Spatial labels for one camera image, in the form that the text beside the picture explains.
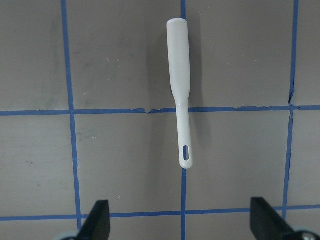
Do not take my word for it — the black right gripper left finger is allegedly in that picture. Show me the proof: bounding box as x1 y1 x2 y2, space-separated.
79 200 110 240

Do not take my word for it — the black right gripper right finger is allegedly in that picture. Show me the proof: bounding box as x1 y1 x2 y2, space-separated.
250 197 300 240

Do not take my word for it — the beige hand brush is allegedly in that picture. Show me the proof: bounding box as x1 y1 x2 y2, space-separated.
166 18 194 169

